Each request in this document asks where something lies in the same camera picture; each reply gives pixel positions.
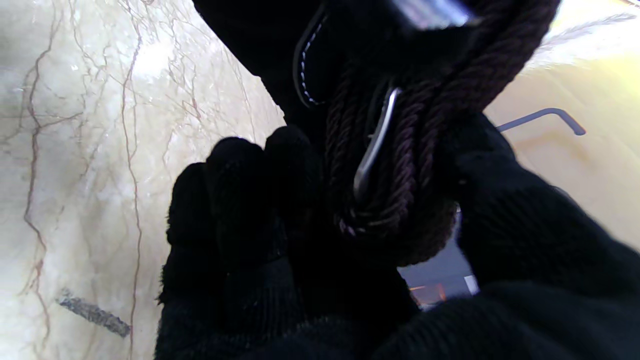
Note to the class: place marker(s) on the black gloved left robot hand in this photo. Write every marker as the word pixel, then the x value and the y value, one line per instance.
pixel 265 35

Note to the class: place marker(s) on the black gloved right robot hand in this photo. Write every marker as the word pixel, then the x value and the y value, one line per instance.
pixel 525 280

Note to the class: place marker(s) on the dark brown woven belt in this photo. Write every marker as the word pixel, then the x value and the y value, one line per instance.
pixel 415 140

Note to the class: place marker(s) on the black kitchen faucet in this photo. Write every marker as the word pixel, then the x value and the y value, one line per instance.
pixel 542 117

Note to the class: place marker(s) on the white pampas grass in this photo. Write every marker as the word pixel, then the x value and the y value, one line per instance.
pixel 585 35

